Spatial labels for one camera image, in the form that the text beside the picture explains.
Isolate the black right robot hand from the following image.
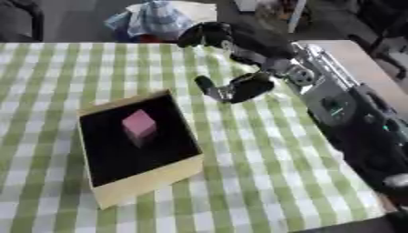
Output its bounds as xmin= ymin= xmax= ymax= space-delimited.
xmin=175 ymin=21 xmax=300 ymax=105

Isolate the blue and white cloth bag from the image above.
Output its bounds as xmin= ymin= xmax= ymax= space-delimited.
xmin=102 ymin=0 xmax=220 ymax=44

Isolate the tan cardboard box black inside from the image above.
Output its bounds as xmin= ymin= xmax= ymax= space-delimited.
xmin=76 ymin=89 xmax=206 ymax=210

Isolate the black office chair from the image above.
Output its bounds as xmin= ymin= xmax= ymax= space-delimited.
xmin=347 ymin=0 xmax=408 ymax=80

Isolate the pink cube block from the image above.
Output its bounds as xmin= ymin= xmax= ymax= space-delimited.
xmin=121 ymin=108 xmax=159 ymax=148

